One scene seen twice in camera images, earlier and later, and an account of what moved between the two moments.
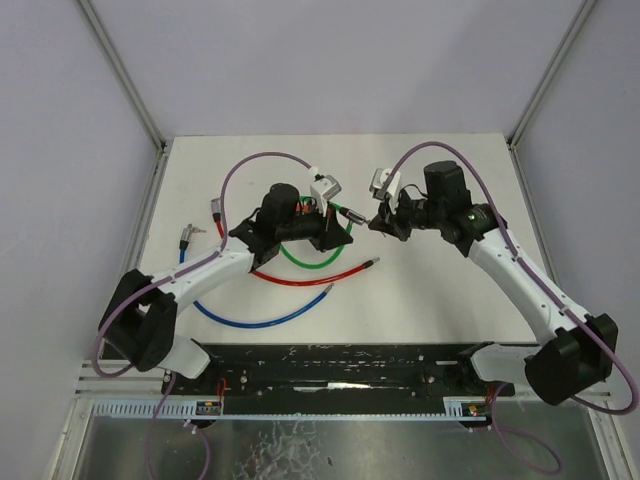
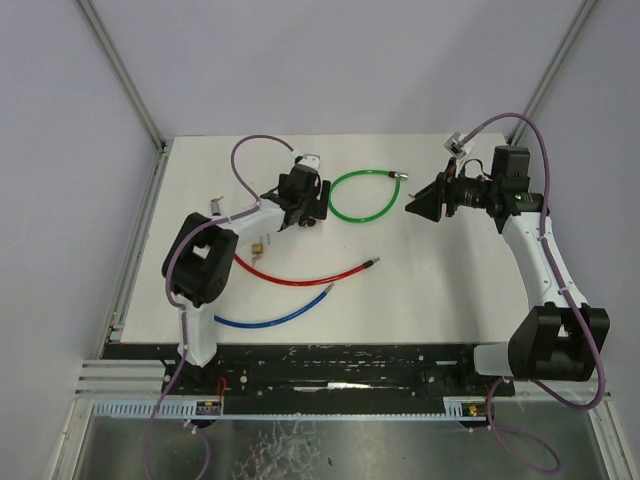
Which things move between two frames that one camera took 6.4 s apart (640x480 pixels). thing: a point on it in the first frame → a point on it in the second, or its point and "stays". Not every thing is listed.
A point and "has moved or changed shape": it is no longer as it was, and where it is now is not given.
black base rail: [337, 371] stays
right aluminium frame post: [548, 73] stays
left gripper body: [309, 226] → [311, 207]
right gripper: [391, 222] → [428, 203]
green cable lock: [348, 214] has moved or changed shape
